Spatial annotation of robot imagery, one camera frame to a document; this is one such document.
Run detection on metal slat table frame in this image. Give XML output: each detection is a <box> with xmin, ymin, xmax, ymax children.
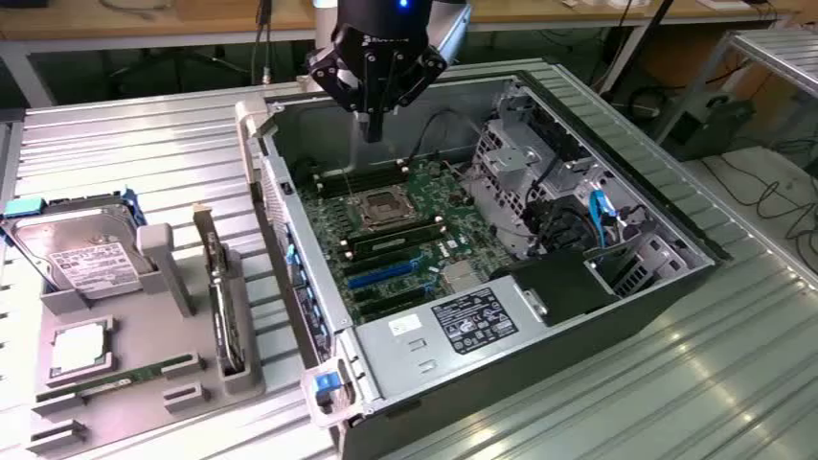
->
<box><xmin>657</xmin><ymin>29</ymin><xmax>818</xmax><ymax>145</ymax></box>

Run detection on dark grey floor unit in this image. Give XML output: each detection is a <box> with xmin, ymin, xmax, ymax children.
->
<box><xmin>661</xmin><ymin>93</ymin><xmax>757</xmax><ymax>162</ymax></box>

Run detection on low profile graphics card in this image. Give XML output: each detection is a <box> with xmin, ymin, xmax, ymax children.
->
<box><xmin>191</xmin><ymin>203</ymin><xmax>249</xmax><ymax>373</ymax></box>

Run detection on blue expansion slot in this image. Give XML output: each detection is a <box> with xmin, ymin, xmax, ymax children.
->
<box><xmin>349</xmin><ymin>266</ymin><xmax>416</xmax><ymax>289</ymax></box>

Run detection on black long expansion slot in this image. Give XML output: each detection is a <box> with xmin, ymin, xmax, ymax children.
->
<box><xmin>344</xmin><ymin>256</ymin><xmax>412</xmax><ymax>280</ymax></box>
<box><xmin>357</xmin><ymin>295</ymin><xmax>428</xmax><ymax>323</ymax></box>

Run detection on perforated silver disk bay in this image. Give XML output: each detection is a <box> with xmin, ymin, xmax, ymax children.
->
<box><xmin>585</xmin><ymin>234</ymin><xmax>714</xmax><ymax>298</ymax></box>

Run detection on blue disk carrier bracket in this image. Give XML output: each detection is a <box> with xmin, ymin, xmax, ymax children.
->
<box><xmin>0</xmin><ymin>188</ymin><xmax>150</xmax><ymax>250</ymax></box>

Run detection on card retention bar blue clips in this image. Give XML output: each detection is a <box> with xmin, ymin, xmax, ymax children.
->
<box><xmin>253</xmin><ymin>181</ymin><xmax>338</xmax><ymax>370</ymax></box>

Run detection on silver metal disk cage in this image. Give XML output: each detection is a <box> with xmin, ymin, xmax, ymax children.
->
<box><xmin>473</xmin><ymin>117</ymin><xmax>581</xmax><ymax>224</ymax></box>

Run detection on grey parts rack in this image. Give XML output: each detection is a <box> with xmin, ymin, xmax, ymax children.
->
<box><xmin>25</xmin><ymin>222</ymin><xmax>267</xmax><ymax>459</ymax></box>

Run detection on RAM stick with white label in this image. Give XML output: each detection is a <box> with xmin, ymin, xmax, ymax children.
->
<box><xmin>349</xmin><ymin>224</ymin><xmax>444</xmax><ymax>254</ymax></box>

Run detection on silver chipset heat sink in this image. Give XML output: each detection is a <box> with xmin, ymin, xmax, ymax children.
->
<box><xmin>440</xmin><ymin>261</ymin><xmax>492</xmax><ymax>293</ymax></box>

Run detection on CPU socket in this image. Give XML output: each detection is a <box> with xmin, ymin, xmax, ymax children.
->
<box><xmin>345</xmin><ymin>186</ymin><xmax>414</xmax><ymax>234</ymax></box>

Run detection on long wooden desk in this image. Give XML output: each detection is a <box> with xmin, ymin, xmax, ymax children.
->
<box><xmin>0</xmin><ymin>0</ymin><xmax>801</xmax><ymax>109</ymax></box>

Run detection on hanging cable with metal plug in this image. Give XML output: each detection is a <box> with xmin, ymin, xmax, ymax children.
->
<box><xmin>253</xmin><ymin>0</ymin><xmax>275</xmax><ymax>86</ymax></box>

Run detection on looping data wire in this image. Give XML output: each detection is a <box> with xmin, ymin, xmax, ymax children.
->
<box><xmin>409</xmin><ymin>108</ymin><xmax>482</xmax><ymax>164</ymax></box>

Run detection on open black PC case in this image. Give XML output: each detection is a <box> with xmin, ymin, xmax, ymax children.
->
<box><xmin>233</xmin><ymin>57</ymin><xmax>735</xmax><ymax>460</ymax></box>

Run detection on green motherboard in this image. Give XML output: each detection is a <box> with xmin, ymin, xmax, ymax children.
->
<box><xmin>299</xmin><ymin>157</ymin><xmax>520</xmax><ymax>327</ymax></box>

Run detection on green RAM stick bare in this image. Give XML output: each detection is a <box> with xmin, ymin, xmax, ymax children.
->
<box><xmin>35</xmin><ymin>354</ymin><xmax>194</xmax><ymax>402</ymax></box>

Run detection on black plastic cover box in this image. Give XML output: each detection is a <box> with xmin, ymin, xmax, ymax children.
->
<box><xmin>489</xmin><ymin>251</ymin><xmax>622</xmax><ymax>328</ymax></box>

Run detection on silver hard disk drive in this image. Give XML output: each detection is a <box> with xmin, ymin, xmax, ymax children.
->
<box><xmin>13</xmin><ymin>205</ymin><xmax>146</xmax><ymax>301</ymax></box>

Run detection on black power cable bundle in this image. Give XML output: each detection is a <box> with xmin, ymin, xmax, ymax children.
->
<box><xmin>524</xmin><ymin>195</ymin><xmax>600</xmax><ymax>255</ymax></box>

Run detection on silver power supply unit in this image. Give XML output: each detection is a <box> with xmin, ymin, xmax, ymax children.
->
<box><xmin>353</xmin><ymin>275</ymin><xmax>557</xmax><ymax>402</ymax></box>

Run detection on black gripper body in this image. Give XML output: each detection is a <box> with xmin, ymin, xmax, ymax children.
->
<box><xmin>329</xmin><ymin>0</ymin><xmax>438</xmax><ymax>68</ymax></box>

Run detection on blue data wire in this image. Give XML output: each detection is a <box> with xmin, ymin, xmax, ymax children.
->
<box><xmin>592</xmin><ymin>189</ymin><xmax>620</xmax><ymax>250</ymax></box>

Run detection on silver CPU chip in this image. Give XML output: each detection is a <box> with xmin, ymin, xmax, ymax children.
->
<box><xmin>50</xmin><ymin>328</ymin><xmax>107</xmax><ymax>373</ymax></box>

